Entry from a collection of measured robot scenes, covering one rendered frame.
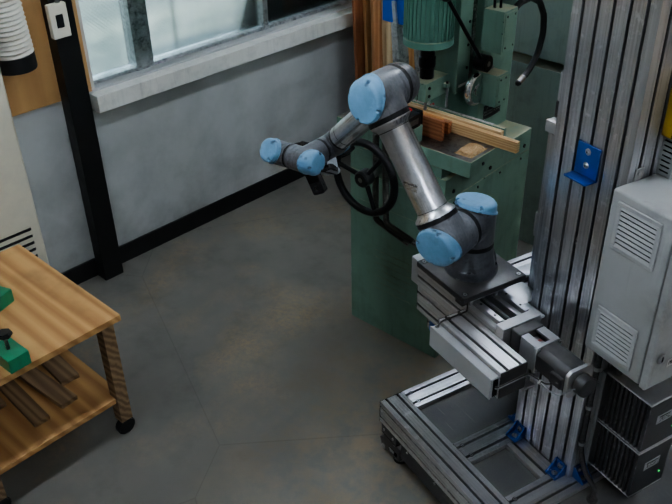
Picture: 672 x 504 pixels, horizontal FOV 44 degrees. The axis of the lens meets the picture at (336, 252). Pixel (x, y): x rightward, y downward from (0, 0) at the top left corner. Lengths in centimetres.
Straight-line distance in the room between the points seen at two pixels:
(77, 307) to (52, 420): 40
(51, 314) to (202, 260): 126
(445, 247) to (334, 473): 106
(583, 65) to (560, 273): 58
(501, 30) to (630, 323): 127
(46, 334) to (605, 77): 182
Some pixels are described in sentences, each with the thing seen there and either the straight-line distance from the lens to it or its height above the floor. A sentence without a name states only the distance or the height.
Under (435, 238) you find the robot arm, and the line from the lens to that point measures 214.
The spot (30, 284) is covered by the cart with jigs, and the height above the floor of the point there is 53.
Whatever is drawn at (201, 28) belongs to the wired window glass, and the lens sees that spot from 401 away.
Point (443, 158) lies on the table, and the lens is 285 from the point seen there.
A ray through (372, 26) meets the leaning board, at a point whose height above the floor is 83.
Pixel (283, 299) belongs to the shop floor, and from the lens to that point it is 365.
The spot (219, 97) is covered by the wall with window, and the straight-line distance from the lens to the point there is 407.
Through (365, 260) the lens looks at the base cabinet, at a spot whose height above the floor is 32.
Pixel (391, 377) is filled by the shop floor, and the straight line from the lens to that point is 324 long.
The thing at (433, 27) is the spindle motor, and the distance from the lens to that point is 286.
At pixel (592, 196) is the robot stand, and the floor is 115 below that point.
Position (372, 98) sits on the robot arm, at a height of 135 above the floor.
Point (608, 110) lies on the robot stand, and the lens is 204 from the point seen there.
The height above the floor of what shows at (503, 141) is 93.
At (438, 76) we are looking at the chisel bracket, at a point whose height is 107.
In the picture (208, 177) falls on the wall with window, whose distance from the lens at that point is 417.
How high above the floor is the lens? 216
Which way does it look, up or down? 33 degrees down
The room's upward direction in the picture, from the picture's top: 1 degrees counter-clockwise
